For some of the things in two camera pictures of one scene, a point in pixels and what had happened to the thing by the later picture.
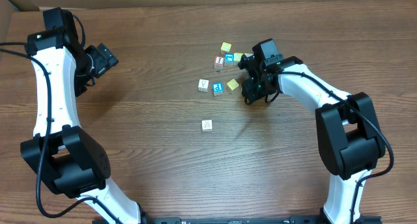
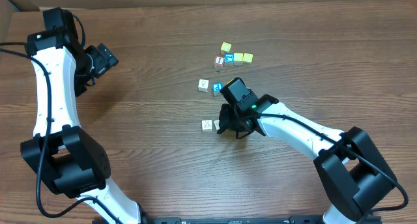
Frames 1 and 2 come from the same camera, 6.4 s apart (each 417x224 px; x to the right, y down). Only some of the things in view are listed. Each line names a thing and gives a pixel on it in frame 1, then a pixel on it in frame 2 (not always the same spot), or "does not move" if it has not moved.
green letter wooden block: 206,126 does not move
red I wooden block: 219,62 does not move
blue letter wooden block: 229,59 does not move
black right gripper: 247,77 → 226,118
